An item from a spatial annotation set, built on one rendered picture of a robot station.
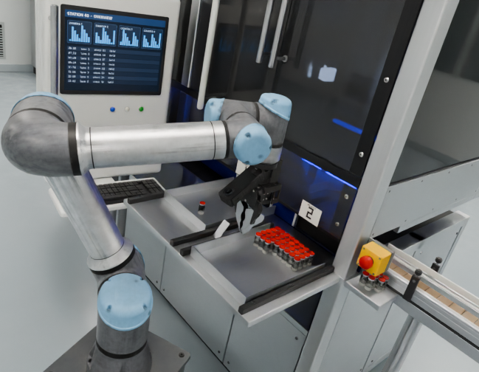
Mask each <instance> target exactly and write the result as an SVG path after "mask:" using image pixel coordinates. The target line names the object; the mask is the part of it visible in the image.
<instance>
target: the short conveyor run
mask: <svg viewBox="0 0 479 372"><path fill-rule="evenodd" d="M387 247H388V248H390V249H392V250H393V251H394V252H395V255H394V257H393V260H392V262H391V265H390V268H389V269H388V270H387V271H386V272H383V275H387V276H388V277H389V280H388V282H387V285H386V287H387V288H389V289H391V290H392V291H393V292H395V293H396V294H397V295H398V297H397V298H396V300H394V301H393V303H395V304H396V305H397V306H398V307H400V308H401V309H403V310H404V311H406V312H407V313H408V314H410V315H411V316H412V317H414V318H416V319H417V320H418V321H419V322H421V323H422V324H424V325H425V326H426V327H428V328H429V329H431V330H432V331H434V332H435V333H436V334H437V335H439V336H440V337H442V338H444V339H445V340H446V341H447V342H449V343H450V344H452V345H454V346H455V347H456V348H457V349H459V350H460V351H462V352H463V353H465V354H466V355H467V356H468V357H470V358H471V359H473V360H474V361H476V362H477V363H478V364H479V298H478V297H476V296H475V295H473V294H472V293H470V292H468V291H467V290H465V289H463V288H462V287H460V286H459V285H457V284H456V283H453V282H452V281H450V280H449V279H447V278H446V277H444V276H443V275H440V274H439V273H438V270H439V269H440V267H441V266H440V265H438V264H441V263H442V261H443V260H442V258H440V257H436V258H435V262H436V263H435V262H433V264H432V266H431V267H430V268H429V267H428V266H426V265H424V264H423V263H421V262H420V261H418V260H416V259H415V258H413V257H412V256H410V255H408V254H407V253H405V252H403V251H402V250H400V249H399V248H397V247H395V246H393V245H392V244H388V246H387Z"/></svg>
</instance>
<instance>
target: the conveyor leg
mask: <svg viewBox="0 0 479 372"><path fill-rule="evenodd" d="M422 325H424V324H422V323H421V322H419V321H418V320H417V319H416V318H414V317H412V316H411V315H410V314H408V316H407V319H406V320H405V322H404V325H403V326H402V329H401V331H400V333H399V335H398V337H397V339H396V342H395V344H394V346H393V348H392V350H391V352H390V354H389V357H388V358H387V361H386V363H385V365H384V367H383V369H382V372H399V371H400V369H401V367H402V365H403V363H404V361H405V359H406V357H407V355H408V353H409V351H410V349H411V347H412V345H413V343H414V341H415V339H416V337H417V335H418V333H419V331H420V329H421V327H422Z"/></svg>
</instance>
